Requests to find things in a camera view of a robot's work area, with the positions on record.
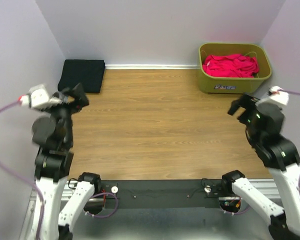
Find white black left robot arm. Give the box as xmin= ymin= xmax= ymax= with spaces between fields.
xmin=26 ymin=83 xmax=101 ymax=240

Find pink t-shirt in bin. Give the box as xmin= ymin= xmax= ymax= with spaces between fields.
xmin=202 ymin=54 xmax=260 ymax=78

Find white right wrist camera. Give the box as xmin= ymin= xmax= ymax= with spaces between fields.
xmin=255 ymin=86 xmax=289 ymax=108

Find black t-shirt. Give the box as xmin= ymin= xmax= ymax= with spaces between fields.
xmin=57 ymin=59 xmax=106 ymax=94

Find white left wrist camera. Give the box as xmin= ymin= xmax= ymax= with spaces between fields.
xmin=18 ymin=84 xmax=63 ymax=111

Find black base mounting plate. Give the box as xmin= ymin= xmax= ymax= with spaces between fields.
xmin=95 ymin=178 xmax=238 ymax=209

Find olive green plastic bin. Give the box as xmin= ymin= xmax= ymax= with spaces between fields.
xmin=197 ymin=42 xmax=272 ymax=94

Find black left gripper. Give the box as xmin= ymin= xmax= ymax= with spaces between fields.
xmin=41 ymin=82 xmax=90 ymax=145

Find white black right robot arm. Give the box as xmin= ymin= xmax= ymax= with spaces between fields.
xmin=220 ymin=92 xmax=300 ymax=240

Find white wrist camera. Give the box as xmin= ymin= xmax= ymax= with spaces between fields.
xmin=18 ymin=84 xmax=63 ymax=111
xmin=255 ymin=86 xmax=289 ymax=108

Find aluminium frame rail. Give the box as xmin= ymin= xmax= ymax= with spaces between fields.
xmin=20 ymin=178 xmax=283 ymax=240

